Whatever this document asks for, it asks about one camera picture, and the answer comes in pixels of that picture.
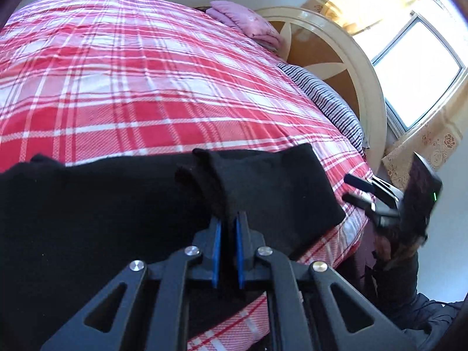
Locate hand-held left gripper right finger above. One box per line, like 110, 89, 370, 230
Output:
234, 210, 417, 351

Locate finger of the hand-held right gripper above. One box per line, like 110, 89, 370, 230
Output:
342, 192, 401, 227
344, 173, 401, 209

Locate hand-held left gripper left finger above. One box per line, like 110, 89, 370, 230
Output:
40, 216, 223, 351

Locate black pants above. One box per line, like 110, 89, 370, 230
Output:
0, 142, 346, 351

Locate person's right forearm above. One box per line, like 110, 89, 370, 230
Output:
366, 252, 468, 342

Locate person's right hand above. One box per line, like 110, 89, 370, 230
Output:
373, 226, 425, 262

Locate yellow floral curtain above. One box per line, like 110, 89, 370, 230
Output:
311, 0, 428, 37
382, 91, 468, 191

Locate striped pillow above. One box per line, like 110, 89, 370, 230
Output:
277, 63, 366, 156

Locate large bright window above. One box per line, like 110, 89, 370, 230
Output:
349, 0, 468, 136

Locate cream and wood headboard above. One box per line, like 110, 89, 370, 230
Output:
252, 6, 388, 171

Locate red plaid bed sheet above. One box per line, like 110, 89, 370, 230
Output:
0, 0, 377, 351

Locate pink folded quilt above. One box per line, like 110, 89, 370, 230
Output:
206, 0, 282, 50

